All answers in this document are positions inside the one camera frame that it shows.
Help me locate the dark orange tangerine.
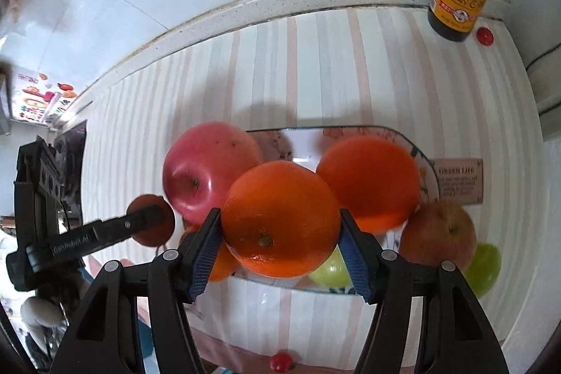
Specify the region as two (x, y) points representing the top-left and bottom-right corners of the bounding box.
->
(127, 193), (175, 247)

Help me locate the small red cherry tomato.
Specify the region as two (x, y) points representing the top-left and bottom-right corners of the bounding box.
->
(269, 351), (295, 374)

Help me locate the dark brownish orange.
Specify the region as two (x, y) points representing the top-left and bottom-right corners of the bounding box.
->
(178, 224), (242, 284)

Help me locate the green apple in plate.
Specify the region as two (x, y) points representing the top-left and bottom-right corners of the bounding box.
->
(308, 247), (353, 288)

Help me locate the blue cabinet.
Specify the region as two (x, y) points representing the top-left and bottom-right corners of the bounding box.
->
(137, 319), (154, 359)

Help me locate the red yellow striped apple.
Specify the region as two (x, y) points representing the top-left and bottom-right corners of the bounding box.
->
(398, 201), (477, 271)

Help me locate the black gas stove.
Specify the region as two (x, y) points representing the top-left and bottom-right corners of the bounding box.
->
(53, 121), (87, 227)

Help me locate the striped tablecloth with cat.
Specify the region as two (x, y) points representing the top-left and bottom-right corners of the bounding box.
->
(54, 5), (547, 374)

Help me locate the bright orange in plate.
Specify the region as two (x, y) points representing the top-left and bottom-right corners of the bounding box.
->
(316, 136), (420, 234)

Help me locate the large red apple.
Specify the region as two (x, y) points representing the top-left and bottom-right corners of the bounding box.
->
(163, 122), (264, 226)

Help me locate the red bottle cap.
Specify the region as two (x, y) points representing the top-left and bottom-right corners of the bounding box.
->
(475, 27), (494, 47)

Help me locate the colourful wall sticker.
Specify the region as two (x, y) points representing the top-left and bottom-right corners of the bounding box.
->
(11, 66), (78, 126)

